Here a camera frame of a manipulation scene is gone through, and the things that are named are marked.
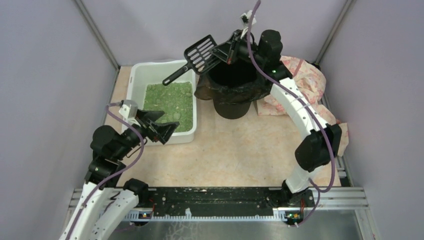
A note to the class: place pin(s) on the green litter clump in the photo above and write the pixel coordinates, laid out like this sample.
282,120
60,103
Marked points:
176,116

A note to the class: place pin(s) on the black litter scoop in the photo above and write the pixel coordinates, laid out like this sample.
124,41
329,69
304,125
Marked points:
199,59

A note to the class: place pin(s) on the black trash bin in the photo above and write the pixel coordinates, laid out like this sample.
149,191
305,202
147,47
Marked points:
232,111

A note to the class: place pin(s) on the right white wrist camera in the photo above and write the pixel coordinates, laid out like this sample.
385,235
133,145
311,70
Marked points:
245,19

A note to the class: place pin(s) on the white plastic litter box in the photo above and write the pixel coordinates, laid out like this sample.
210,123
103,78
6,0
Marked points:
146,89

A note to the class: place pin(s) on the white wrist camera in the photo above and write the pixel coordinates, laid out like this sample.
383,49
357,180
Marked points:
245,19
128,110

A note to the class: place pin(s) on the black garbage bag liner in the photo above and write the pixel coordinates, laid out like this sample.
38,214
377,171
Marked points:
232,84

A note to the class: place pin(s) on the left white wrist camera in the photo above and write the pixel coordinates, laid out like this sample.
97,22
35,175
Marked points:
128,110

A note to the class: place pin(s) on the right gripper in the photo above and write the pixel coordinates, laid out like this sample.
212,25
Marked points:
228,50

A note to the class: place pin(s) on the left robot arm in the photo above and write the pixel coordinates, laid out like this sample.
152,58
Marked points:
106,165

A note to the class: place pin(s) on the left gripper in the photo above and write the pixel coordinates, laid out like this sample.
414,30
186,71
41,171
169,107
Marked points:
145,125

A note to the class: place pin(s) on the pink floral cloth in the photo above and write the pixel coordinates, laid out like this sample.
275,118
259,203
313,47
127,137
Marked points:
312,84

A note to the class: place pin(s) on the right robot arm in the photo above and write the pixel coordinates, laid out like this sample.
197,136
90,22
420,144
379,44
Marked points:
267,75

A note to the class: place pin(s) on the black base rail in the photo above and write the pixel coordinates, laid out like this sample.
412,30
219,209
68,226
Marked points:
221,204

